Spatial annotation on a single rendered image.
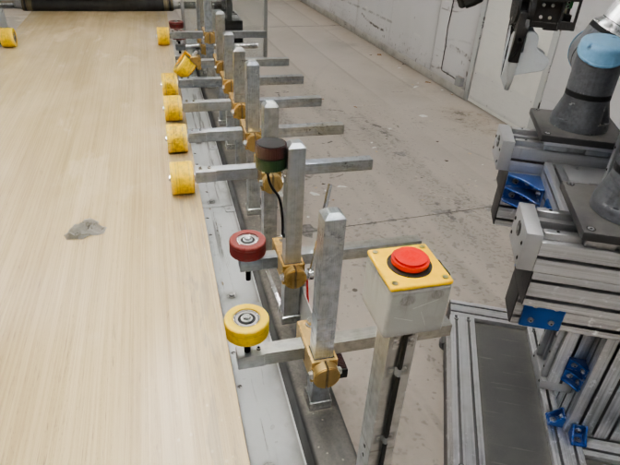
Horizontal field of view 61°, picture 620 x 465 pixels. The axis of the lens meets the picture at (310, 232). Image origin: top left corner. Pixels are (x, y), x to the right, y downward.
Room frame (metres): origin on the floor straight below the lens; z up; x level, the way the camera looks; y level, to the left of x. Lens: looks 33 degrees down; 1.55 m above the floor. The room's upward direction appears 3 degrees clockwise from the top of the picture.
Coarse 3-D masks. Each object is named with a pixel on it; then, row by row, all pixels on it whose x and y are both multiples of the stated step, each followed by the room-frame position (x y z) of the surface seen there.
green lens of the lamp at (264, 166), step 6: (258, 162) 0.91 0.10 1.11; (264, 162) 0.91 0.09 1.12; (270, 162) 0.91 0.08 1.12; (276, 162) 0.91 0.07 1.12; (282, 162) 0.92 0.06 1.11; (258, 168) 0.91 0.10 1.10; (264, 168) 0.91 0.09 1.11; (270, 168) 0.91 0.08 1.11; (276, 168) 0.91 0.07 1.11; (282, 168) 0.92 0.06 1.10
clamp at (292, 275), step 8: (272, 240) 1.02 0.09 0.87; (272, 248) 1.02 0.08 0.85; (280, 248) 0.99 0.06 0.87; (280, 256) 0.95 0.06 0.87; (280, 264) 0.93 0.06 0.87; (288, 264) 0.93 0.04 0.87; (296, 264) 0.93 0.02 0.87; (304, 264) 0.93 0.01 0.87; (280, 272) 0.93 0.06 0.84; (288, 272) 0.91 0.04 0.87; (296, 272) 0.91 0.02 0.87; (304, 272) 0.92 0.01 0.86; (280, 280) 0.91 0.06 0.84; (288, 280) 0.90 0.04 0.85; (296, 280) 0.91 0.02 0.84; (304, 280) 0.91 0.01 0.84; (296, 288) 0.91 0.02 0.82
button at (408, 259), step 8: (400, 248) 0.47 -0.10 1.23; (408, 248) 0.47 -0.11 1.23; (416, 248) 0.47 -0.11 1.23; (392, 256) 0.46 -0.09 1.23; (400, 256) 0.46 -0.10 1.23; (408, 256) 0.46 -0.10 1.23; (416, 256) 0.46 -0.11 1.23; (424, 256) 0.46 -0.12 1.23; (400, 264) 0.45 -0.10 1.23; (408, 264) 0.44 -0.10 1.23; (416, 264) 0.45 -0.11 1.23; (424, 264) 0.45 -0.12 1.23; (408, 272) 0.44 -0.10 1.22; (416, 272) 0.44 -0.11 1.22
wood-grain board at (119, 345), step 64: (0, 64) 2.15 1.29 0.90; (64, 64) 2.20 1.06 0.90; (128, 64) 2.25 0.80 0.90; (0, 128) 1.50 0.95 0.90; (64, 128) 1.52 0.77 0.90; (128, 128) 1.55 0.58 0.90; (0, 192) 1.11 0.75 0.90; (64, 192) 1.13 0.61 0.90; (128, 192) 1.15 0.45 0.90; (0, 256) 0.86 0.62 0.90; (64, 256) 0.87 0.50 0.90; (128, 256) 0.88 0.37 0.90; (192, 256) 0.89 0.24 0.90; (0, 320) 0.67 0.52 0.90; (64, 320) 0.68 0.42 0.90; (128, 320) 0.69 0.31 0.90; (192, 320) 0.70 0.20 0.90; (0, 384) 0.54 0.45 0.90; (64, 384) 0.55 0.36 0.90; (128, 384) 0.55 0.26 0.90; (192, 384) 0.56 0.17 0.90; (0, 448) 0.43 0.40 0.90; (64, 448) 0.44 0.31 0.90; (128, 448) 0.44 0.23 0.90; (192, 448) 0.45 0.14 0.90
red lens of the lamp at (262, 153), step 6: (258, 150) 0.91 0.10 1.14; (264, 150) 0.91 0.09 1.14; (270, 150) 0.91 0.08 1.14; (276, 150) 0.91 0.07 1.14; (282, 150) 0.92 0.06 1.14; (258, 156) 0.91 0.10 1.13; (264, 156) 0.91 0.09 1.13; (270, 156) 0.91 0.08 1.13; (276, 156) 0.91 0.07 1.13; (282, 156) 0.92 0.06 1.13
